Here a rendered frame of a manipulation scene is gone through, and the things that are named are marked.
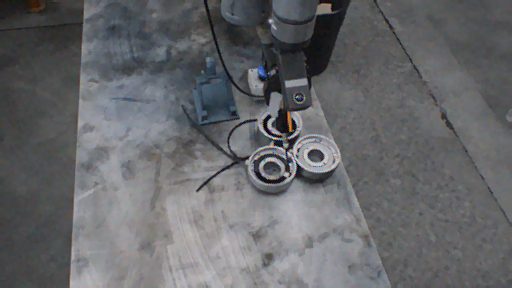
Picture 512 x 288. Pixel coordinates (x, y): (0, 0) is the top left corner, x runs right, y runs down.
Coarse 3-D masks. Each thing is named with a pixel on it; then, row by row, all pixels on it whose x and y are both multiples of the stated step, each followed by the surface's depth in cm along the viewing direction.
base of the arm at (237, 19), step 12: (228, 0) 129; (240, 0) 126; (252, 0) 126; (264, 0) 129; (228, 12) 131; (240, 12) 128; (252, 12) 128; (264, 12) 133; (240, 24) 131; (252, 24) 131
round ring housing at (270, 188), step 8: (256, 152) 98; (264, 152) 99; (272, 152) 99; (280, 152) 99; (288, 152) 98; (264, 160) 98; (272, 160) 98; (248, 168) 95; (264, 168) 99; (272, 168) 100; (280, 168) 97; (296, 168) 96; (256, 176) 95; (264, 176) 95; (272, 176) 95; (280, 176) 95; (256, 184) 94; (264, 184) 93; (272, 184) 93; (280, 184) 93; (288, 184) 95; (272, 192) 96
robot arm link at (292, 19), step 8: (280, 0) 70; (288, 0) 69; (296, 0) 68; (304, 0) 69; (312, 0) 69; (272, 8) 75; (280, 8) 71; (288, 8) 70; (296, 8) 70; (304, 8) 70; (312, 8) 71; (280, 16) 72; (288, 16) 71; (296, 16) 71; (304, 16) 71; (312, 16) 72; (296, 24) 72
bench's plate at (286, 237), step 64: (128, 0) 136; (192, 0) 138; (128, 64) 119; (192, 64) 120; (256, 64) 121; (128, 128) 105; (192, 128) 106; (256, 128) 107; (320, 128) 108; (128, 192) 95; (192, 192) 95; (256, 192) 96; (320, 192) 97; (128, 256) 86; (192, 256) 86; (256, 256) 87; (320, 256) 88
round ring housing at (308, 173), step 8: (304, 136) 101; (312, 136) 101; (320, 136) 101; (296, 144) 100; (304, 144) 101; (328, 144) 101; (296, 152) 100; (304, 152) 100; (312, 152) 102; (320, 152) 101; (336, 152) 100; (296, 160) 97; (304, 160) 99; (336, 160) 99; (304, 168) 96; (328, 168) 97; (336, 168) 99; (312, 176) 97; (320, 176) 96
